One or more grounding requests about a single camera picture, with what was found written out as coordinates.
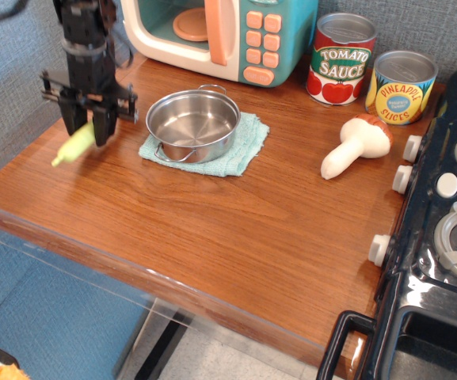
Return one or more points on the teal folded cloth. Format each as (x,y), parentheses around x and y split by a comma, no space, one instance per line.
(248,141)

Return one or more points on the stainless steel pot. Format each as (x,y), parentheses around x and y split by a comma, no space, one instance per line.
(193,126)

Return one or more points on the spoon with yellow-green handle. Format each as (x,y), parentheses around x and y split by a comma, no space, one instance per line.
(76,145)

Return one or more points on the tomato sauce can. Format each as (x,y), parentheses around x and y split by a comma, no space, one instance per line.
(342,49)

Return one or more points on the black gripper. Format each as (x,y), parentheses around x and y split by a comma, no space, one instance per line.
(89,84)

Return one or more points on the plush mushroom toy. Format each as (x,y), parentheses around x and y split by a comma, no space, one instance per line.
(363,136)

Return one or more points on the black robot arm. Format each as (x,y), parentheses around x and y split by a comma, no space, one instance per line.
(86,22)

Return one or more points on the pineapple slices can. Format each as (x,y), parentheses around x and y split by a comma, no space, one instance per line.
(400,86)

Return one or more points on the black toy stove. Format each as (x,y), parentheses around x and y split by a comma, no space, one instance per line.
(413,334)

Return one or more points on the toy microwave teal and peach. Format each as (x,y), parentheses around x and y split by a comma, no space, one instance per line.
(254,42)

